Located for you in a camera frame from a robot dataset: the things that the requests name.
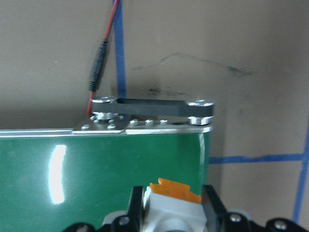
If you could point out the green push button switch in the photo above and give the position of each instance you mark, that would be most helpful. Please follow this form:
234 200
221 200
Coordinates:
173 210

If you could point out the green conveyor belt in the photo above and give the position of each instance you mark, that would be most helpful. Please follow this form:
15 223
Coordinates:
96 169

